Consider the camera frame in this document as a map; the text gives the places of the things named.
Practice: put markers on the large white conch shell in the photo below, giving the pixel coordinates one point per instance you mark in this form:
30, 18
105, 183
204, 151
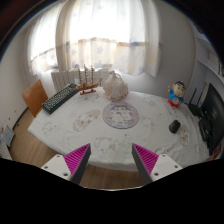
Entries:
115, 88

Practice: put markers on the black computer mouse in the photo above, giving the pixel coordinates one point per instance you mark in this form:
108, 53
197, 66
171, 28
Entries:
174, 126

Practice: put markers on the brown wooden chair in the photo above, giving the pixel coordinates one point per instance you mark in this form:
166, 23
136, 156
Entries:
34, 96

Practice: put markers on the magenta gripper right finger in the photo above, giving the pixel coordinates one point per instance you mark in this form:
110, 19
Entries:
152, 167

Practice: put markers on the white patterned tablecloth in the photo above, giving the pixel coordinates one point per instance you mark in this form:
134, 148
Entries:
79, 121

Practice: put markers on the white box on floor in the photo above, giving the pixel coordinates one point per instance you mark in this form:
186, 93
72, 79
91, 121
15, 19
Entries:
7, 136

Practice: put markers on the sheer white curtains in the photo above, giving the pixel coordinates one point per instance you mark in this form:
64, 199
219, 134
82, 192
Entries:
122, 35

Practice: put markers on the black wifi router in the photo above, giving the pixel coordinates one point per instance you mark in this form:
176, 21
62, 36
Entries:
195, 110

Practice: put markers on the black computer monitor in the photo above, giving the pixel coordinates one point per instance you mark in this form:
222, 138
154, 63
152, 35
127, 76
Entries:
211, 125

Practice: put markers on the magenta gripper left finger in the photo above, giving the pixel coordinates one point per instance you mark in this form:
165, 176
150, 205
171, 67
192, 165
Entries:
70, 167

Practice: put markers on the black mechanical keyboard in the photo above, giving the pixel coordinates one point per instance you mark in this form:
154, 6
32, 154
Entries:
59, 98

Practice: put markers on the wooden model sailing ship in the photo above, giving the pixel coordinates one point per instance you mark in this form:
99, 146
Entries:
87, 87

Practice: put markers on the round cartoon mouse pad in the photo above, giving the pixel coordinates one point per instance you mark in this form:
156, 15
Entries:
120, 115

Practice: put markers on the white wall shelf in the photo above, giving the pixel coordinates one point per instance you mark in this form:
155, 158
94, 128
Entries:
208, 57

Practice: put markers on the cartoon boy figurine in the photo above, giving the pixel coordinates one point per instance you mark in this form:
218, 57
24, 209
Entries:
177, 93

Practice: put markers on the white radiator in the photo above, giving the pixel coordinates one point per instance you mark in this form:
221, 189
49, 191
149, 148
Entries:
75, 76

